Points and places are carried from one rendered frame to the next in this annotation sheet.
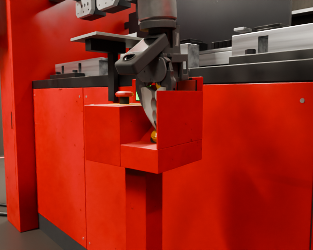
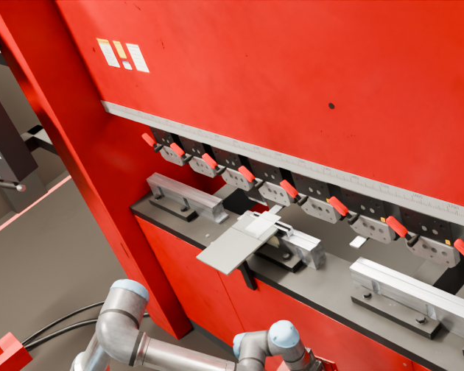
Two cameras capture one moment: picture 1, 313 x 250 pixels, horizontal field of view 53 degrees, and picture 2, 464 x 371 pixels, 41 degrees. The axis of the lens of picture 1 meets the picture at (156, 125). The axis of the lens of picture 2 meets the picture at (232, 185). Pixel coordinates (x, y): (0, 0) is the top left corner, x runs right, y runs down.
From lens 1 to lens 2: 1.72 m
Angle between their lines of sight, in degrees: 29
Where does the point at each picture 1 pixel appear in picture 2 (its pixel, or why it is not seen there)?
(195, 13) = not seen: hidden behind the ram
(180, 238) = not seen: outside the picture
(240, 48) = (358, 279)
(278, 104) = (391, 358)
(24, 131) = (143, 257)
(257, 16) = not seen: hidden behind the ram
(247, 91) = (368, 341)
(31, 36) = (108, 163)
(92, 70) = (205, 213)
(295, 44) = (399, 299)
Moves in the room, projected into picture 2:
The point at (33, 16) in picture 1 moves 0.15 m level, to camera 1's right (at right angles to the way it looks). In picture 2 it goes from (99, 141) to (130, 132)
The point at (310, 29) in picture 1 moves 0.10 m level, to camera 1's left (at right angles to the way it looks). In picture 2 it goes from (406, 295) to (374, 303)
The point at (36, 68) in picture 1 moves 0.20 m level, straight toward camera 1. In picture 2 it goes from (127, 191) to (136, 211)
